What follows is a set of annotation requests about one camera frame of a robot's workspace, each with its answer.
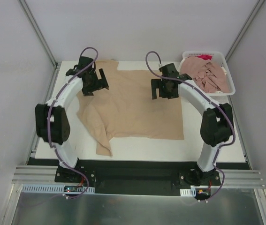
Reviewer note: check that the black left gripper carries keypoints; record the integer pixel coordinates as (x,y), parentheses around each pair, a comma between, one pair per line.
(95,85)

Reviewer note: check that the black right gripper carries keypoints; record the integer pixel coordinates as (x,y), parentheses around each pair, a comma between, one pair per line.
(159,88)

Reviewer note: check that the beige t shirt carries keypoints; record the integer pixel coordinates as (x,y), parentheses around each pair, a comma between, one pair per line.
(126,109)

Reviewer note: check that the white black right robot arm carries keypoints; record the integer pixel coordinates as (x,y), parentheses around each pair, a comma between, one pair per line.
(217,120)

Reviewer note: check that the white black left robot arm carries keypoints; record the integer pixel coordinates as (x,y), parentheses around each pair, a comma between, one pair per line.
(52,124)

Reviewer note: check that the pink t shirt pile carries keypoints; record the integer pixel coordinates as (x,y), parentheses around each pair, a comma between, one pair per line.
(208,75)

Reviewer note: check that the magenta cloth in basket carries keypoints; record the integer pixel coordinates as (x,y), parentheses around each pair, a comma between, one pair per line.
(205,57)

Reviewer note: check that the white plastic basket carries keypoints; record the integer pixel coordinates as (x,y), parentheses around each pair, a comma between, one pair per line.
(219,58)

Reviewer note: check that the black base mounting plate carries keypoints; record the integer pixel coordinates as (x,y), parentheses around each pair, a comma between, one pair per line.
(138,177)

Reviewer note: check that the aluminium frame rail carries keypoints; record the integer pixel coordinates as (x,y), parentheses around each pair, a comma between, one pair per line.
(42,174)

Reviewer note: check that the right white cable duct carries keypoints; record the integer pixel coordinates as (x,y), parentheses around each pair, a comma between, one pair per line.
(188,192)

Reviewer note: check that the white cable duct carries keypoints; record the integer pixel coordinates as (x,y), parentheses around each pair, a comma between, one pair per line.
(57,189)
(188,192)

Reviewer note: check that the left white cable duct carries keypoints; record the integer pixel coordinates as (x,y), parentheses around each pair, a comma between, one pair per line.
(57,189)

